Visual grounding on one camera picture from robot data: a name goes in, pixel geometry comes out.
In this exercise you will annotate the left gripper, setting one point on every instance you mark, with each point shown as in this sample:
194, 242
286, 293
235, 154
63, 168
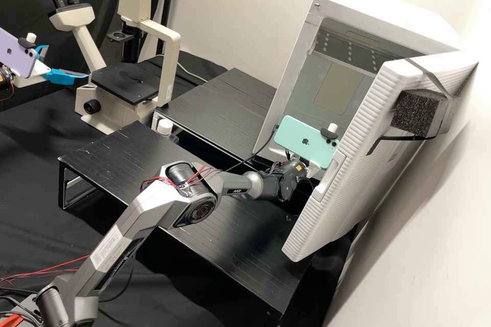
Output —
34, 78

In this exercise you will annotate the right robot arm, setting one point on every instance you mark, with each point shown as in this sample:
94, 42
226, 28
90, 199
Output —
230, 185

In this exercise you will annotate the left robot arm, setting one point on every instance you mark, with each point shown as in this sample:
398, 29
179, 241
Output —
5, 81

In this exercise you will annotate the cream microscope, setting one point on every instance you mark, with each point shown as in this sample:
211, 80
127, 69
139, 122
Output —
165, 55

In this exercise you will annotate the black platform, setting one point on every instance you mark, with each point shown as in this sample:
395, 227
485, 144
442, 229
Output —
222, 108
126, 158

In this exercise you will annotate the white-capped bottle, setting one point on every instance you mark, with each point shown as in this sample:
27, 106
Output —
165, 127

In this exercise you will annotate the incubator door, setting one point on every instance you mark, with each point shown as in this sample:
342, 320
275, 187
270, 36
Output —
345, 196

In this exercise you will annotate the white incubator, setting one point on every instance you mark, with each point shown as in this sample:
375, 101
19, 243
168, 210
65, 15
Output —
383, 9

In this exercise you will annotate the left wrist camera phone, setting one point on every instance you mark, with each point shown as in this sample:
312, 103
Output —
15, 53

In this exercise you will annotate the wrist camera phone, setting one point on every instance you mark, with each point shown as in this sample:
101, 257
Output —
15, 53
303, 141

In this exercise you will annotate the right wrist camera phone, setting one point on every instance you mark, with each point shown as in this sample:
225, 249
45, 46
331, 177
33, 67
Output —
303, 141

